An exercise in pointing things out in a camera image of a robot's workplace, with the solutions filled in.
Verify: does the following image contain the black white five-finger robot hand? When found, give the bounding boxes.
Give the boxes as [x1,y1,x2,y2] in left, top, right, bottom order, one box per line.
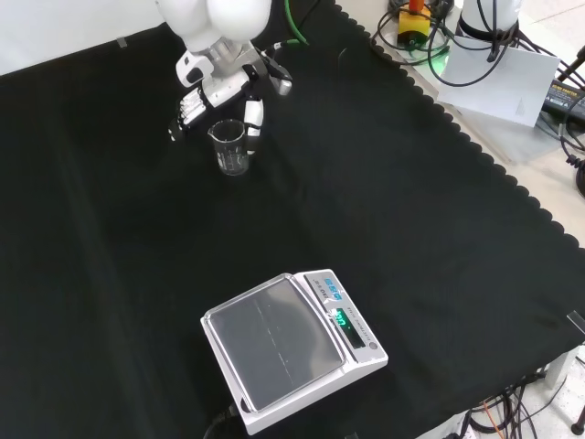
[166,49,276,156]

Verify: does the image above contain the clear glass beaker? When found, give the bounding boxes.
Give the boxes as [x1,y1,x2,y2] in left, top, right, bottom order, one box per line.
[207,118,250,177]

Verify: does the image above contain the black bench cloth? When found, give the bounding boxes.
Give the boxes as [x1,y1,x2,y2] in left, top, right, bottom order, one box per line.
[0,0,585,439]

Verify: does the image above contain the yellow stop button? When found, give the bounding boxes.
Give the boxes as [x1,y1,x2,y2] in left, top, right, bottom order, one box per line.
[397,0,434,50]

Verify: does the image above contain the white electronic balance steel pan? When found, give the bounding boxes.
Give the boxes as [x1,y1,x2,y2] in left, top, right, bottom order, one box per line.
[199,268,390,437]

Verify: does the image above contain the pale board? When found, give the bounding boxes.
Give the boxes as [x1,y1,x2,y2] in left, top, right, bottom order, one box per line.
[435,33,562,129]

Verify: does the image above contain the black power adapter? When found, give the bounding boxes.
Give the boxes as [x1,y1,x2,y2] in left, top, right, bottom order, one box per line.
[540,79,585,125]

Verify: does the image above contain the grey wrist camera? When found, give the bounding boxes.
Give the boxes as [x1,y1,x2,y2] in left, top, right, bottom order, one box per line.
[261,52,294,97]

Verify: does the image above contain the green cable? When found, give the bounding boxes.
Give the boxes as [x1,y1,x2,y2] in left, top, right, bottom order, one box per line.
[284,0,311,48]

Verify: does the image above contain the black cable loop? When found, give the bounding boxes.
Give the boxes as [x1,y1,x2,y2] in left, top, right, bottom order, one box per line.
[427,0,522,88]

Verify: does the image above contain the black balance power cable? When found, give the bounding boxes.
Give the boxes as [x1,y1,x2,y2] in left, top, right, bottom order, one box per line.
[202,401,240,439]

